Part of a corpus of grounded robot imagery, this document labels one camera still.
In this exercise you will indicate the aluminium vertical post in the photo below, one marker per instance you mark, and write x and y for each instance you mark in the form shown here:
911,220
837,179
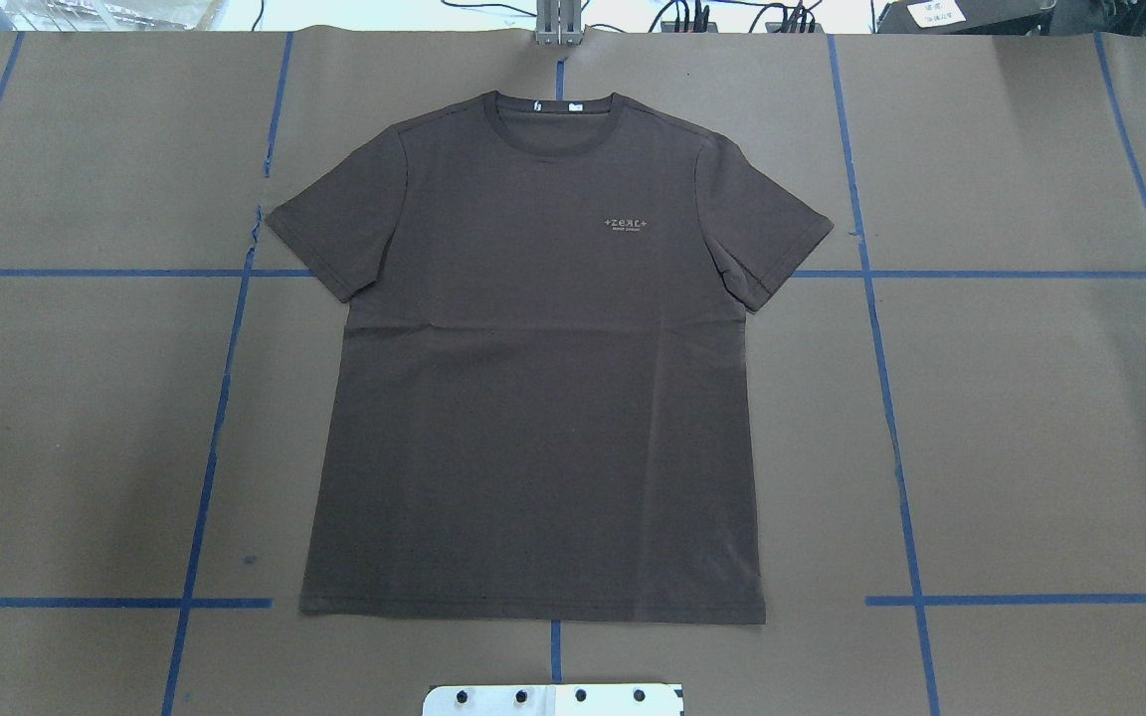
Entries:
559,22

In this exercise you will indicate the white metal base plate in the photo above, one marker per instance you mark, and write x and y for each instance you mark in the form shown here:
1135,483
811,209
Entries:
650,698

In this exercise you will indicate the dark brown t-shirt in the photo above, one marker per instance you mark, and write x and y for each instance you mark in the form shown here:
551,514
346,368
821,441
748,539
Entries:
541,410

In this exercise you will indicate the black labelled box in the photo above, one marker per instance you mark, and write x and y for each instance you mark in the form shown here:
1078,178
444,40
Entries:
978,18

